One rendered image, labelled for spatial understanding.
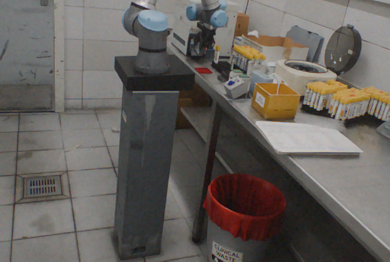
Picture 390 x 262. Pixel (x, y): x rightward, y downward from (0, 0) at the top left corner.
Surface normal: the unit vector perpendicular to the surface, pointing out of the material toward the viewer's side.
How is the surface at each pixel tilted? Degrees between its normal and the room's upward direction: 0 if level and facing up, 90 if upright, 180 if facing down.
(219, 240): 94
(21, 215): 0
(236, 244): 93
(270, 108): 90
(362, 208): 0
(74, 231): 0
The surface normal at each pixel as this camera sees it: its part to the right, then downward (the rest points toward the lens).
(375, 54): -0.93, 0.03
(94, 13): 0.35, 0.41
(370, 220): 0.13, -0.91
